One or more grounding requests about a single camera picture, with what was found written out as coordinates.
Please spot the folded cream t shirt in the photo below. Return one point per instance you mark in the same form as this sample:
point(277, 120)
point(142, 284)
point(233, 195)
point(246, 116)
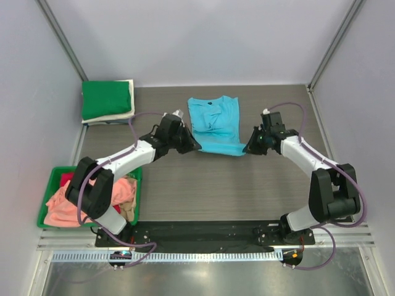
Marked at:
point(131, 108)

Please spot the aluminium rail front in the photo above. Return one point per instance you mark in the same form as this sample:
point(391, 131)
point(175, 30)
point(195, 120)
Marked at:
point(84, 239)

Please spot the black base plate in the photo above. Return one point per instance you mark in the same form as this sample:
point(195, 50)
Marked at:
point(215, 236)

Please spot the folded green t shirt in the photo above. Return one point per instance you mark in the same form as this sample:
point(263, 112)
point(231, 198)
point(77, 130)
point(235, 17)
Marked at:
point(105, 100)

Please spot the white slotted cable duct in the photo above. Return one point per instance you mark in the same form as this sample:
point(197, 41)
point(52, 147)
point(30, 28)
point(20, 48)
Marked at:
point(117, 256)

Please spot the left aluminium frame post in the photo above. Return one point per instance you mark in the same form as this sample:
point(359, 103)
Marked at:
point(61, 37)

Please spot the right aluminium frame post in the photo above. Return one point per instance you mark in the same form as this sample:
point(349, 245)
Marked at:
point(340, 34)

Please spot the folded grey blue t shirt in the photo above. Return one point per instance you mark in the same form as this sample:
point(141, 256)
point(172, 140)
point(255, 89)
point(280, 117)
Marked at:
point(108, 122)

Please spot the beige t shirt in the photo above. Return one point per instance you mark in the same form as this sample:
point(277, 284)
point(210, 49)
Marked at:
point(127, 209)

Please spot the green plastic bin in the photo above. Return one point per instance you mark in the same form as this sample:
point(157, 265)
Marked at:
point(53, 186)

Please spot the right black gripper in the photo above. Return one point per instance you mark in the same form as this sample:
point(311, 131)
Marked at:
point(252, 147)

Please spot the aluminium frame post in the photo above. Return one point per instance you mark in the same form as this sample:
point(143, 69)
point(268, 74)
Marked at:
point(340, 34)
point(61, 37)

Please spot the salmon pink t shirt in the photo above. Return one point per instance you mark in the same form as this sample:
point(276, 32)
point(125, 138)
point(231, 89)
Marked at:
point(62, 213)

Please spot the red t shirt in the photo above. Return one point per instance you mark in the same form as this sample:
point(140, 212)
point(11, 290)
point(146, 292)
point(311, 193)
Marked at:
point(66, 177)

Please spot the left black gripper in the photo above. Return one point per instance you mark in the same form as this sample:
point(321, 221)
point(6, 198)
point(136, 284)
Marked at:
point(191, 144)

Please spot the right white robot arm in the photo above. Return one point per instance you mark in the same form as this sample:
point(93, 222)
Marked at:
point(333, 193)

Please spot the light blue t shirt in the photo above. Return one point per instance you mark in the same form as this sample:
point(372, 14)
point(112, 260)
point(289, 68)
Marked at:
point(215, 125)

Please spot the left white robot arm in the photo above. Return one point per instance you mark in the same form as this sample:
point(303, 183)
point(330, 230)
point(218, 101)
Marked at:
point(90, 189)

